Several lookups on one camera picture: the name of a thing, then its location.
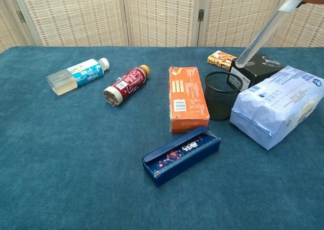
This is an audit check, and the clear plastic tube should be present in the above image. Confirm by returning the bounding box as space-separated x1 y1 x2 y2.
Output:
234 0 311 69

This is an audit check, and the black cardboard box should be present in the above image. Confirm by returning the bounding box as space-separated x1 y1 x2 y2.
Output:
230 53 286 92

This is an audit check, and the yellow curry box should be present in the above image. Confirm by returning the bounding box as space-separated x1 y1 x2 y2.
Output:
207 50 238 71

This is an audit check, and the light blue tissue pack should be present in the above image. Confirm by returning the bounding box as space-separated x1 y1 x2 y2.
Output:
229 65 324 150

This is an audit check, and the black mesh pen cup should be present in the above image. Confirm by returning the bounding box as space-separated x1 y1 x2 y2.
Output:
204 71 243 122

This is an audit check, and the orange cardboard box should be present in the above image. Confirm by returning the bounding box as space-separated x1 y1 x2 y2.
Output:
169 66 211 134

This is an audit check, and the red label drink bottle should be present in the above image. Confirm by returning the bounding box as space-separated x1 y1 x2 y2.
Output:
103 64 151 107

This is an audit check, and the dark blue pencil case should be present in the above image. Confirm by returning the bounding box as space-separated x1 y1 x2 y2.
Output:
141 125 221 187

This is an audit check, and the woven folding screen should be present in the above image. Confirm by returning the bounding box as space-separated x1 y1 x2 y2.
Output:
0 0 324 54

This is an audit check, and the clear bottle blue label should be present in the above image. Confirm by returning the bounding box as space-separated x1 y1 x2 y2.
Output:
46 57 110 96

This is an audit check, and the blue table cloth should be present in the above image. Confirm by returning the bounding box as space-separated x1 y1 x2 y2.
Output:
0 46 324 230

